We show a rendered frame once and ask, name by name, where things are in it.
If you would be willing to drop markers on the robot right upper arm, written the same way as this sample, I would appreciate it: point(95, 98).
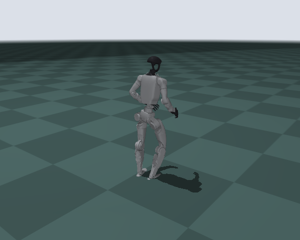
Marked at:
point(163, 89)

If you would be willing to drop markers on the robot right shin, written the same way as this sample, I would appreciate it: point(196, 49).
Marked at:
point(157, 161)

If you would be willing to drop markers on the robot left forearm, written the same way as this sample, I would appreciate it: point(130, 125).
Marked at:
point(138, 98)

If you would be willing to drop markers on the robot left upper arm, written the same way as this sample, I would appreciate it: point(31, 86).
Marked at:
point(135, 86)

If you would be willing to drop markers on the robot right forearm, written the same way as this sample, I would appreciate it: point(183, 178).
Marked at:
point(169, 106)

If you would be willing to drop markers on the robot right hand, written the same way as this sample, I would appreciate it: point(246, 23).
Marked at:
point(175, 113)

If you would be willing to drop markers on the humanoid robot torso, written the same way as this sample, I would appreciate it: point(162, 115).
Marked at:
point(150, 94)

